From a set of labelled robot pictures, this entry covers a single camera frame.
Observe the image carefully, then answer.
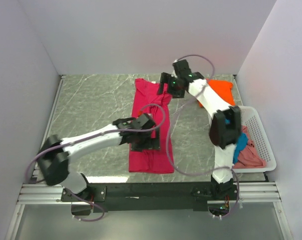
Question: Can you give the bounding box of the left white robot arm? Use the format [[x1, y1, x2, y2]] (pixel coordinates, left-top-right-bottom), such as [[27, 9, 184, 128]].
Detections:
[[37, 113, 160, 194]]

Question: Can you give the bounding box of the orange folded t shirt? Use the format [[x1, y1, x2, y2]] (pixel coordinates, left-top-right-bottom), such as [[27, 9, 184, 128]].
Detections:
[[194, 79, 235, 111]]

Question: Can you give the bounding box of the aluminium rail frame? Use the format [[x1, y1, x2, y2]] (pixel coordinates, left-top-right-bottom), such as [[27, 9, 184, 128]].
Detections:
[[5, 73, 291, 240]]

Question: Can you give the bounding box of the salmon pink t shirt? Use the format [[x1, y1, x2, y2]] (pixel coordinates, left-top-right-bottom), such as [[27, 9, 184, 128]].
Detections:
[[233, 126, 266, 169]]

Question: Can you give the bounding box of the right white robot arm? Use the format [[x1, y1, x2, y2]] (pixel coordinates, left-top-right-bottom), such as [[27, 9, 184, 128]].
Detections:
[[157, 59, 241, 199]]

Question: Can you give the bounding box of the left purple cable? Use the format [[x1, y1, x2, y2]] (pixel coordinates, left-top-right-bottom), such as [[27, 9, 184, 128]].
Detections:
[[24, 104, 167, 223]]

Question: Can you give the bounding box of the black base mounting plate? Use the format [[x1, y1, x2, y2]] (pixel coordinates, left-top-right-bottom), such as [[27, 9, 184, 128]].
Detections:
[[60, 181, 240, 216]]

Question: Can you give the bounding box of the teal t shirt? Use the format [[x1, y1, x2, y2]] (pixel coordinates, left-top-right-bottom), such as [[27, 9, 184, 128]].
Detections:
[[225, 132, 248, 166]]

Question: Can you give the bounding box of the white plastic laundry basket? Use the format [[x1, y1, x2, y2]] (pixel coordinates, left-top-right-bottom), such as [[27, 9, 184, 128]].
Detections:
[[234, 106, 276, 173]]

